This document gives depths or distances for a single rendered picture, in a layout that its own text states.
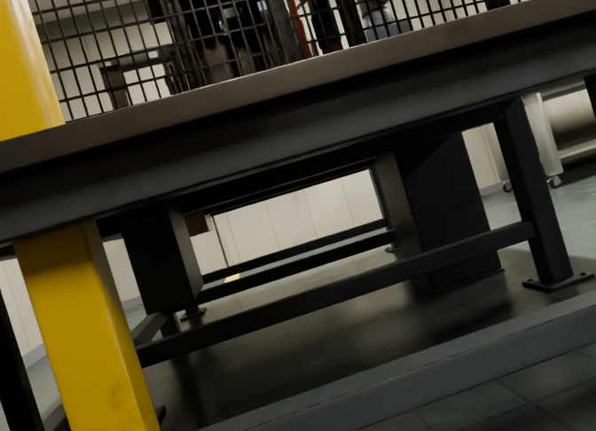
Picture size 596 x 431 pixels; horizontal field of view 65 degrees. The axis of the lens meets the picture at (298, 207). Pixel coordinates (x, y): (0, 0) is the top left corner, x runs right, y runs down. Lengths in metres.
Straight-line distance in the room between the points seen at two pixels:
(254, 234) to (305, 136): 3.97
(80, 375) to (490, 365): 0.61
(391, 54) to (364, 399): 0.50
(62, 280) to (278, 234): 3.95
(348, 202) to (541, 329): 4.01
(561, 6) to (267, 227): 4.03
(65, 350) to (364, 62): 0.59
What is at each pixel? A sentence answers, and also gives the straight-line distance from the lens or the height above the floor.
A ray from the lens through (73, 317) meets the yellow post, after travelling 0.77.
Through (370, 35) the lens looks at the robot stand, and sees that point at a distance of 2.05.
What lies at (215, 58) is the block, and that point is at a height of 0.90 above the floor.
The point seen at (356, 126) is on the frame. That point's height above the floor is 0.60.
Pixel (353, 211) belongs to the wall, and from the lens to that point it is 4.75.
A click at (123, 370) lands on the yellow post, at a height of 0.35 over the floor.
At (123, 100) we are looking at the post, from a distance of 1.30.
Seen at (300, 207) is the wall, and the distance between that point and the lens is 4.65.
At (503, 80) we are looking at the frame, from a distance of 0.79.
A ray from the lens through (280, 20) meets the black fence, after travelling 0.93.
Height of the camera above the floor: 0.52
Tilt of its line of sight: 1 degrees down
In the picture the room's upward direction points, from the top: 17 degrees counter-clockwise
